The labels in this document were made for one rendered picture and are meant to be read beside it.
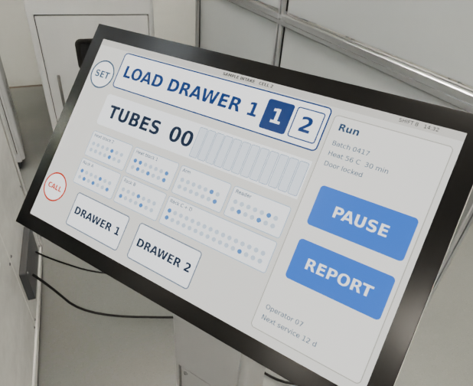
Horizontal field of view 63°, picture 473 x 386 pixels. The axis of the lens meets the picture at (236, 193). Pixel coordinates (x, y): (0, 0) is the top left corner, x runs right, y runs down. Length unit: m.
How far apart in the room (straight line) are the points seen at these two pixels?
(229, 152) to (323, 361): 0.24
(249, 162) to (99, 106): 0.24
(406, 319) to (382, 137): 0.18
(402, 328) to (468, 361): 1.46
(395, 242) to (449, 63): 0.78
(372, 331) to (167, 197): 0.27
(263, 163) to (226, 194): 0.05
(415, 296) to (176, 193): 0.28
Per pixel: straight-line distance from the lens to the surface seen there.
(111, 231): 0.51
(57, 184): 0.59
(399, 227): 0.40
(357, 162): 0.41
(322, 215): 0.41
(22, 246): 1.57
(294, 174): 0.42
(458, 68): 1.11
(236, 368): 0.70
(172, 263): 0.46
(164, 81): 0.53
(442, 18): 1.15
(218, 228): 0.44
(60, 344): 1.68
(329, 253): 0.40
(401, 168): 0.41
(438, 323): 1.92
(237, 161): 0.44
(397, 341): 0.41
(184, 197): 0.46
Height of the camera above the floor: 1.33
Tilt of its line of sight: 35 degrees down
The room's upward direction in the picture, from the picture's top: 5 degrees clockwise
